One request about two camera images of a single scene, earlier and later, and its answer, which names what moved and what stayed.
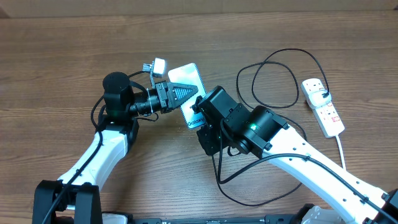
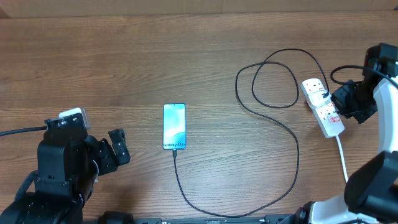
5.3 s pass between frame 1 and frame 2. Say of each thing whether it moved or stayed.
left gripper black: moved
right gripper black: moved
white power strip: stayed
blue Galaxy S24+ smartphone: moved
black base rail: stayed
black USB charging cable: moved
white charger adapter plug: stayed
